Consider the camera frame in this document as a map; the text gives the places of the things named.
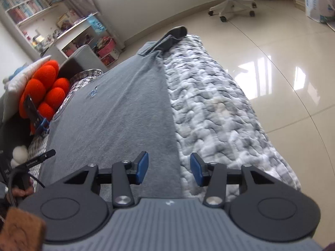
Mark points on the grey white checkered quilt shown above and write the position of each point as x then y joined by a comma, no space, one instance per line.
212,118

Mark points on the pink storage box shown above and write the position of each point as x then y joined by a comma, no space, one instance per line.
104,46

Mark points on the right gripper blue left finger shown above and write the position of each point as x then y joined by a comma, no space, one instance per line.
124,174

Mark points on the white bookshelf with books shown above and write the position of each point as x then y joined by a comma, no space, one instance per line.
24,13

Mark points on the orange flower cushion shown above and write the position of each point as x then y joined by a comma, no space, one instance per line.
46,90

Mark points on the white plush toy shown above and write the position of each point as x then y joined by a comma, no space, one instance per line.
20,156

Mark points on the white grey office chair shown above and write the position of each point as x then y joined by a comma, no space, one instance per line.
230,7

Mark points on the white paper bag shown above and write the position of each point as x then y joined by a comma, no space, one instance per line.
321,11

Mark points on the white pillow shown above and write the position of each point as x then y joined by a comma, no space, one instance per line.
16,87

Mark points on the grey sofa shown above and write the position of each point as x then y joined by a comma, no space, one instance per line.
79,68

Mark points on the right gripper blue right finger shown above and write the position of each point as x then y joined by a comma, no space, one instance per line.
211,175

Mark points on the white desk shelf unit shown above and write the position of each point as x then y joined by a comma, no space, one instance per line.
81,34

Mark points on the blue hanging bag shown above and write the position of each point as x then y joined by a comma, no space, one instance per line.
97,26

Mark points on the grey t-shirt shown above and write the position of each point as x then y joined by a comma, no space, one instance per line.
116,116

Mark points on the black cable handle device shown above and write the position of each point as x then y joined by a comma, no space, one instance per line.
20,175

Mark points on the brown furry sleeve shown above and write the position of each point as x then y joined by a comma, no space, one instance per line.
22,231

